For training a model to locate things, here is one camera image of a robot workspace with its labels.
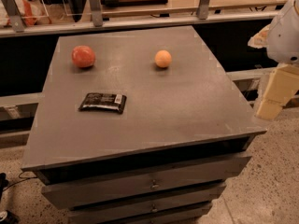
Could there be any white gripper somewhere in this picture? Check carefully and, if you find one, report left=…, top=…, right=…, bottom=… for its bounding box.
left=248, top=0, right=299, bottom=120

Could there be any black rxbar chocolate wrapper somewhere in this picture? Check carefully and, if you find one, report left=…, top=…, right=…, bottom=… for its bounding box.
left=78, top=92, right=127, bottom=114

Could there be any orange fruit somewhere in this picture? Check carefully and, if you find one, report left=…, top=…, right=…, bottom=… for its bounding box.
left=154, top=50, right=172, bottom=68

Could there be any grey drawer cabinet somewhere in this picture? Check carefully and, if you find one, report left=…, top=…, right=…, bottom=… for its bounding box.
left=22, top=26, right=263, bottom=224

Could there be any top drawer knob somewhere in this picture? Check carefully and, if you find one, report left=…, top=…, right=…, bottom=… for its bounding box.
left=150, top=180, right=159, bottom=190

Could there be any drawer knob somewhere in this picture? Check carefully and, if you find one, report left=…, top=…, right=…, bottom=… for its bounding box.
left=150, top=180, right=159, bottom=190
left=150, top=204, right=158, bottom=213

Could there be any red apple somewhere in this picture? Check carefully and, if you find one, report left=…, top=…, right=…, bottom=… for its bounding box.
left=71, top=46, right=95, bottom=68

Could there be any lower drawer knob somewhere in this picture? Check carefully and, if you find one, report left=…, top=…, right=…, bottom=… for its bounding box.
left=150, top=204, right=158, bottom=213

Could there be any orange white bag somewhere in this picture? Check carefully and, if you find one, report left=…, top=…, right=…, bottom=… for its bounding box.
left=0, top=0, right=51, bottom=27

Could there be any metal railing frame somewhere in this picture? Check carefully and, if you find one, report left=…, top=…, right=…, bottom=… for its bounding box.
left=0, top=0, right=288, bottom=37

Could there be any black floor cable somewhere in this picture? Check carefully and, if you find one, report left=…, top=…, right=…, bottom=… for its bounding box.
left=0, top=171, right=38, bottom=193

